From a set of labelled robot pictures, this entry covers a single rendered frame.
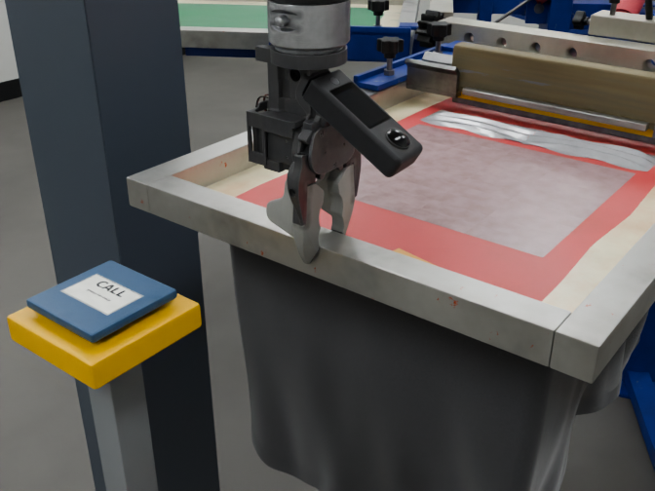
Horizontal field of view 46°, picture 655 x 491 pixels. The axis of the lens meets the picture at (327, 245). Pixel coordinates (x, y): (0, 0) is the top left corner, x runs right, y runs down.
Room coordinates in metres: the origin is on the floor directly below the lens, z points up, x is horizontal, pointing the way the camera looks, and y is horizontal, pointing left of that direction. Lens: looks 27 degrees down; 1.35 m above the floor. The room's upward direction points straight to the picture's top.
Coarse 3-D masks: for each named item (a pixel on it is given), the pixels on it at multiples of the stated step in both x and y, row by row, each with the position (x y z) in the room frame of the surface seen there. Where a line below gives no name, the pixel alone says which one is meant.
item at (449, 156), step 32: (416, 128) 1.15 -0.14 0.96; (448, 128) 1.16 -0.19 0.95; (544, 128) 1.16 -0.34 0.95; (416, 160) 1.02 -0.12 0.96; (448, 160) 1.02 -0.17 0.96; (480, 160) 1.02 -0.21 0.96; (256, 192) 0.90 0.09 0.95; (384, 192) 0.90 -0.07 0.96; (416, 192) 0.90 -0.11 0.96; (320, 224) 0.81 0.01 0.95; (352, 224) 0.81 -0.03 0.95; (384, 224) 0.81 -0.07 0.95
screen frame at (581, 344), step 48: (384, 96) 1.25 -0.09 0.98; (240, 144) 0.98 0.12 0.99; (144, 192) 0.85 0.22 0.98; (192, 192) 0.82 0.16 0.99; (240, 240) 0.76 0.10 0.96; (288, 240) 0.71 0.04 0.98; (336, 240) 0.70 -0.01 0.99; (384, 288) 0.64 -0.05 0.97; (432, 288) 0.61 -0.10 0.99; (480, 288) 0.61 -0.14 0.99; (624, 288) 0.61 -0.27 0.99; (480, 336) 0.58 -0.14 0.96; (528, 336) 0.55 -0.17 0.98; (576, 336) 0.53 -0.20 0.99; (624, 336) 0.57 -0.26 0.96
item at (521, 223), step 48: (624, 144) 1.08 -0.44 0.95; (480, 192) 0.90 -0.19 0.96; (528, 192) 0.90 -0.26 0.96; (576, 192) 0.90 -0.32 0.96; (624, 192) 0.90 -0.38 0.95; (384, 240) 0.77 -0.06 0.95; (432, 240) 0.77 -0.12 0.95; (480, 240) 0.77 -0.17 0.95; (528, 240) 0.77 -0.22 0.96; (576, 240) 0.77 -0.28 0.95; (528, 288) 0.66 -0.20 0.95
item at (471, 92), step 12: (480, 96) 1.21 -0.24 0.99; (492, 96) 1.20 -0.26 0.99; (504, 96) 1.19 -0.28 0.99; (516, 96) 1.19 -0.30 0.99; (540, 108) 1.15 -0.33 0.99; (552, 108) 1.14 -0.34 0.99; (564, 108) 1.13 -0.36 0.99; (576, 108) 1.13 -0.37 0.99; (600, 120) 1.09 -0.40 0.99; (612, 120) 1.08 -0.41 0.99; (624, 120) 1.07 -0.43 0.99; (636, 120) 1.07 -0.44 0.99
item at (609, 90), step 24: (456, 48) 1.26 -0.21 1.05; (480, 48) 1.24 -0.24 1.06; (480, 72) 1.23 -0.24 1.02; (504, 72) 1.21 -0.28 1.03; (528, 72) 1.18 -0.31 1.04; (552, 72) 1.16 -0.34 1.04; (576, 72) 1.13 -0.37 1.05; (600, 72) 1.11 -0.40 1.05; (624, 72) 1.09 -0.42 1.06; (648, 72) 1.09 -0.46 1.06; (528, 96) 1.18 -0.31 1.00; (552, 96) 1.15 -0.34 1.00; (576, 96) 1.13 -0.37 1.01; (600, 96) 1.11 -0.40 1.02; (624, 96) 1.09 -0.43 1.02; (648, 96) 1.07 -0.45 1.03; (648, 120) 1.06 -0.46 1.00
